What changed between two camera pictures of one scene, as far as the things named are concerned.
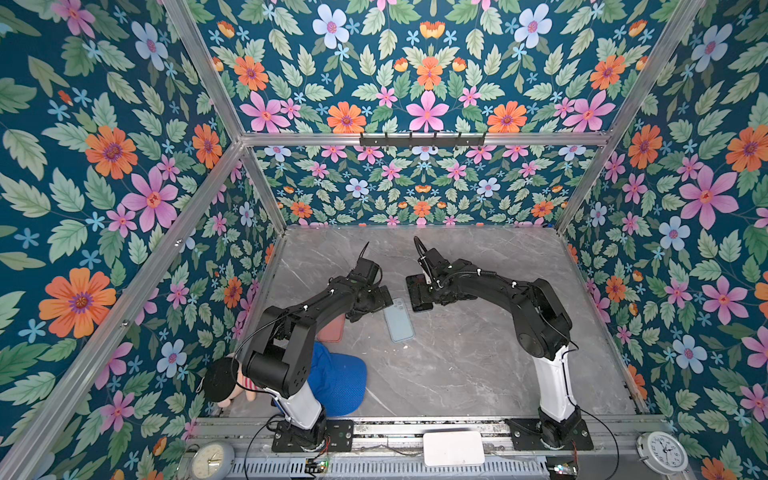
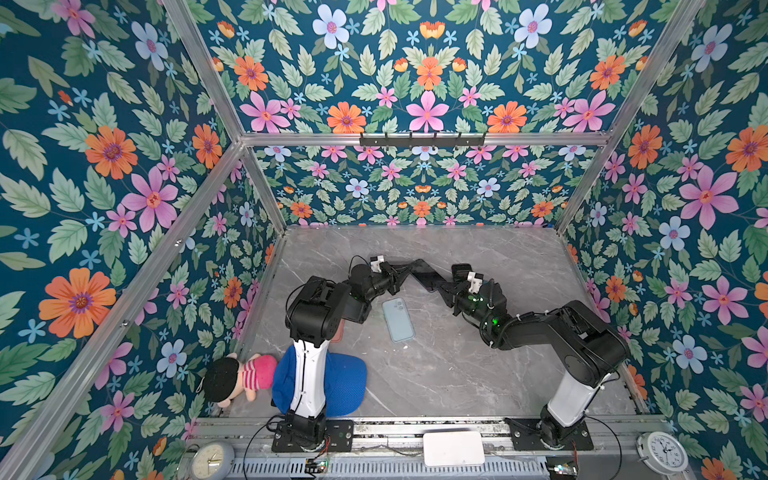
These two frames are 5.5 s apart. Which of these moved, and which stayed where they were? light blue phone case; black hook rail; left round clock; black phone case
Moved: black phone case
Stayed: light blue phone case; black hook rail; left round clock
